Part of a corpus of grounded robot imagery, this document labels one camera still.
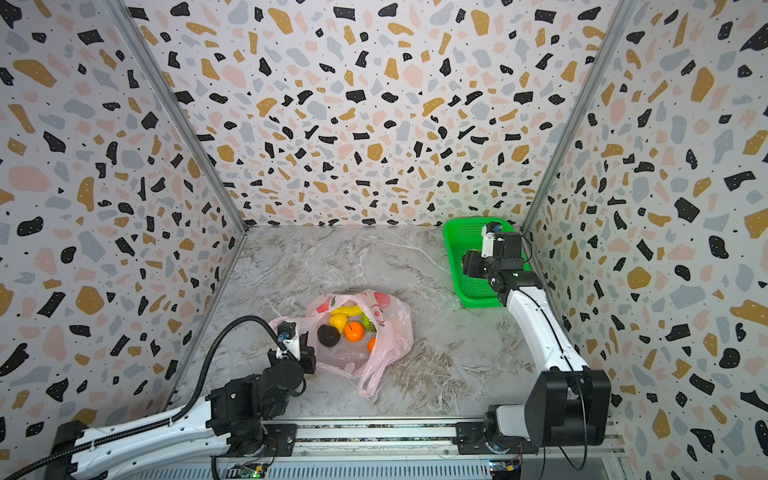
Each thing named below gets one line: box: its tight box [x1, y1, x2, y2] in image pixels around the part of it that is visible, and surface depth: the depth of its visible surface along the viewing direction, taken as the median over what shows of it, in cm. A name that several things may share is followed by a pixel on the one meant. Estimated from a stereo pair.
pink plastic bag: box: [268, 290, 413, 397], surface depth 77 cm
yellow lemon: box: [329, 313, 348, 334], surface depth 92 cm
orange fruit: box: [344, 321, 365, 343], surface depth 91 cm
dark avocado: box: [317, 324, 341, 347], surface depth 89 cm
